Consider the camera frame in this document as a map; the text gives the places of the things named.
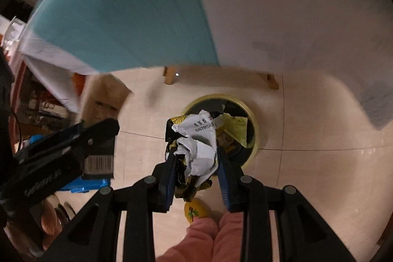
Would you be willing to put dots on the yellow rimmed trash bin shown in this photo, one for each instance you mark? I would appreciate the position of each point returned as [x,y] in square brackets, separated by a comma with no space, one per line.
[221,102]

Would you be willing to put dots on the person's left hand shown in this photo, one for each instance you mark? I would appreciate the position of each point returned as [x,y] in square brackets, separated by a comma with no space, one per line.
[50,222]

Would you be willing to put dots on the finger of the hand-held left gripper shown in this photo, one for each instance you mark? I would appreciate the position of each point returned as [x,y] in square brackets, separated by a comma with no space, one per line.
[101,130]

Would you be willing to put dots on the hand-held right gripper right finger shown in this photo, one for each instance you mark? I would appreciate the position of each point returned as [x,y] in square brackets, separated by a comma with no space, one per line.
[225,185]

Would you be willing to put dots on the yellow green printed bag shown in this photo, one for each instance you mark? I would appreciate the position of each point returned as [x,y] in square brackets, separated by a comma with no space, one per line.
[235,127]

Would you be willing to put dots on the table with teal cloth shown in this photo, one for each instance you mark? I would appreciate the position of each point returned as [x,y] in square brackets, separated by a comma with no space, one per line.
[122,4]

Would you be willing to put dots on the black packet with barcode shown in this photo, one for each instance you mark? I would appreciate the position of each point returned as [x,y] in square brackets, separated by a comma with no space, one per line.
[101,148]

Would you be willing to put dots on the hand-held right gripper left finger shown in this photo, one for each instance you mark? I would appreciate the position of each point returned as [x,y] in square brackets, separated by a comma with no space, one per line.
[169,188]

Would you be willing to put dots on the white yellow wrapper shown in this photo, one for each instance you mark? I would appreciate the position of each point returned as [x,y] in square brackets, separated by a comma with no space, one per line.
[199,154]

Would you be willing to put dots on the wooden table leg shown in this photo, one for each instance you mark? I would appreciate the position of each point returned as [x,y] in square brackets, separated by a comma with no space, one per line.
[270,81]
[169,76]

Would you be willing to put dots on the brown cardboard box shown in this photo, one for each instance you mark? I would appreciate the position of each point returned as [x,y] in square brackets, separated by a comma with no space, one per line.
[104,96]

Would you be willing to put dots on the person's pink pants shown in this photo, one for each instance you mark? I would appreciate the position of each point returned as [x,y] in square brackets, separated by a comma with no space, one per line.
[199,237]

